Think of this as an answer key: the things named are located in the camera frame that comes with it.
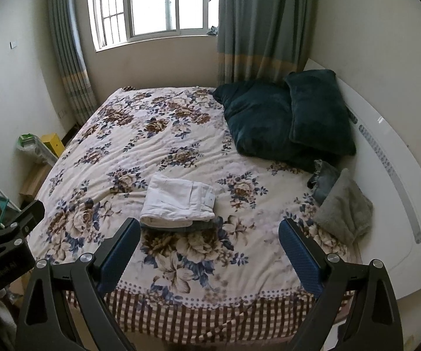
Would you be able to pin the grey fluffy cloth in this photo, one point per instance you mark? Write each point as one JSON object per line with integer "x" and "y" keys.
{"x": 345, "y": 208}

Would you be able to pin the blue denim cloth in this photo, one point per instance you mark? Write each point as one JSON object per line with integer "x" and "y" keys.
{"x": 323, "y": 182}

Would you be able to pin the large dark teal pillow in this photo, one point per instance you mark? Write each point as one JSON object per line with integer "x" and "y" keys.
{"x": 258, "y": 120}

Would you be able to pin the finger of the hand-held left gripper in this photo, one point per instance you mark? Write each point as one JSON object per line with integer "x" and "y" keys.
{"x": 27, "y": 215}

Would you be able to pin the floral blanket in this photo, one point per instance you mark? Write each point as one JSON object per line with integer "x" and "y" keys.
{"x": 181, "y": 142}

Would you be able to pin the window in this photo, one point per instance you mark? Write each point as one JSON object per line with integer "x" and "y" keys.
{"x": 152, "y": 3}

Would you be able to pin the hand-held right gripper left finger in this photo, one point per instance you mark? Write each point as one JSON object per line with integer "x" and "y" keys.
{"x": 119, "y": 256}

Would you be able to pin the dark grey folded pants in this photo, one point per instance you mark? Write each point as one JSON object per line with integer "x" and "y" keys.
{"x": 205, "y": 224}

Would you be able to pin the yellow box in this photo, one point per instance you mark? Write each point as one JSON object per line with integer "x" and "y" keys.
{"x": 54, "y": 142}

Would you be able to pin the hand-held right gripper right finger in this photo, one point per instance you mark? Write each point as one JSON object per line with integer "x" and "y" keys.
{"x": 298, "y": 256}

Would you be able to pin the green packet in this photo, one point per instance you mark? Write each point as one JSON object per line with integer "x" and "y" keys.
{"x": 27, "y": 140}

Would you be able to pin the white pants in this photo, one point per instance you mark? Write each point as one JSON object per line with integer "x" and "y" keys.
{"x": 173, "y": 197}

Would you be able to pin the small cloth on windowsill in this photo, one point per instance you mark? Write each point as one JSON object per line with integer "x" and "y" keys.
{"x": 213, "y": 31}

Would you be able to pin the grey-green curtain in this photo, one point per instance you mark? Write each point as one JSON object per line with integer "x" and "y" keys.
{"x": 265, "y": 25}
{"x": 67, "y": 51}

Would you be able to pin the cardboard box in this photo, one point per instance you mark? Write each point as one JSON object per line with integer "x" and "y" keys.
{"x": 34, "y": 182}

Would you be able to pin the person's left forearm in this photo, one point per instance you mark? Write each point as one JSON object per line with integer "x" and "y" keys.
{"x": 3, "y": 314}

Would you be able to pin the small dark teal pillow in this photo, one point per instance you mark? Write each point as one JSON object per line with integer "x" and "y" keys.
{"x": 320, "y": 113}

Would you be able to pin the white headboard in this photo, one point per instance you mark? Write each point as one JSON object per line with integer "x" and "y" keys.
{"x": 397, "y": 175}

